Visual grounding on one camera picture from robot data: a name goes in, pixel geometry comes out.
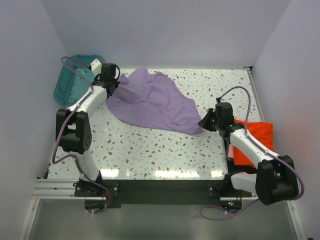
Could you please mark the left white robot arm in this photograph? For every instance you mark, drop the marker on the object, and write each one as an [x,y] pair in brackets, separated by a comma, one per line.
[73,130]

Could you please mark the purple t shirt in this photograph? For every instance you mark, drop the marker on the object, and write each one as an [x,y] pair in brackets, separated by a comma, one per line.
[152,100]

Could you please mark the aluminium frame rail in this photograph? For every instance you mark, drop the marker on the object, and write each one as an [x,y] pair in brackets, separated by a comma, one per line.
[60,188]

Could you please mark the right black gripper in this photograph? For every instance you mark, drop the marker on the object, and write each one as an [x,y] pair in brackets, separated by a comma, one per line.
[204,123]

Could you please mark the teal plastic basket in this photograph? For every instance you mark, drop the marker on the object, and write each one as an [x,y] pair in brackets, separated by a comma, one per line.
[70,87]

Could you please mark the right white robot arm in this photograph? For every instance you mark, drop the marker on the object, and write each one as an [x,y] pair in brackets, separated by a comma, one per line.
[275,179]

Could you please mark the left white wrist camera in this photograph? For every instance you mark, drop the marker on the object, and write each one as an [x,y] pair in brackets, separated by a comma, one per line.
[96,67]

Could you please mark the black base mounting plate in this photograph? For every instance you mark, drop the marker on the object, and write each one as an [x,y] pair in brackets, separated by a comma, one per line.
[171,199]

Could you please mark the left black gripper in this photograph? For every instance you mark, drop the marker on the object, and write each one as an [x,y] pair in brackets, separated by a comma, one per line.
[116,82]

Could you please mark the pink folded t shirt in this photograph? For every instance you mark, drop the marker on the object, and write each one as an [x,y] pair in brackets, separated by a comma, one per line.
[230,153]

